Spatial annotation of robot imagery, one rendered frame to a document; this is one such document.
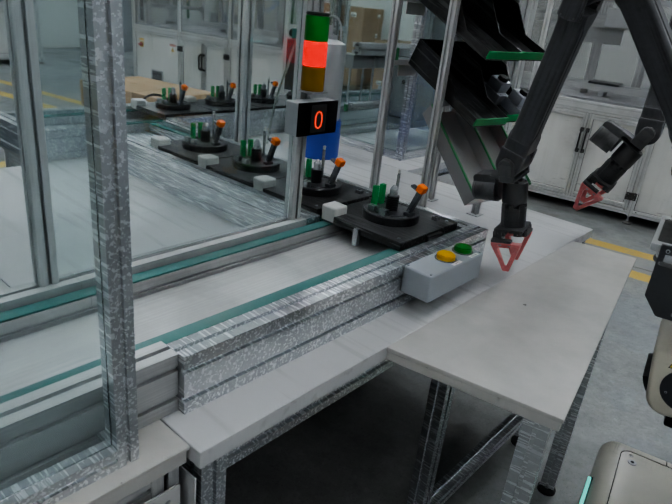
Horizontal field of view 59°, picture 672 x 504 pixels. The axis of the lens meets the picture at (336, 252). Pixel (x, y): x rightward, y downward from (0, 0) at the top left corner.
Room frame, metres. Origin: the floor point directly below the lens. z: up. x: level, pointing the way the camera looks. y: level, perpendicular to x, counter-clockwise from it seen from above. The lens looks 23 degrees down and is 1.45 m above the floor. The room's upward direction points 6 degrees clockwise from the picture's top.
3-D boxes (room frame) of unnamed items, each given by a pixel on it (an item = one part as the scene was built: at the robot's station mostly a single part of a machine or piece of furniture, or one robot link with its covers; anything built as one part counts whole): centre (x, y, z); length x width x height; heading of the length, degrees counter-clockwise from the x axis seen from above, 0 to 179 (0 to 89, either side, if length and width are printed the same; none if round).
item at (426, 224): (1.37, -0.12, 0.96); 0.24 x 0.24 x 0.02; 50
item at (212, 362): (1.06, -0.07, 0.91); 0.89 x 0.06 x 0.11; 140
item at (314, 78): (1.30, 0.09, 1.28); 0.05 x 0.05 x 0.05
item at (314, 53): (1.30, 0.09, 1.33); 0.05 x 0.05 x 0.05
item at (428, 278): (1.17, -0.23, 0.93); 0.21 x 0.07 x 0.06; 140
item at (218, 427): (1.65, 0.22, 0.84); 1.50 x 1.41 x 0.03; 140
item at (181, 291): (1.16, 0.09, 0.91); 0.84 x 0.28 x 0.10; 140
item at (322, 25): (1.30, 0.09, 1.38); 0.05 x 0.05 x 0.05
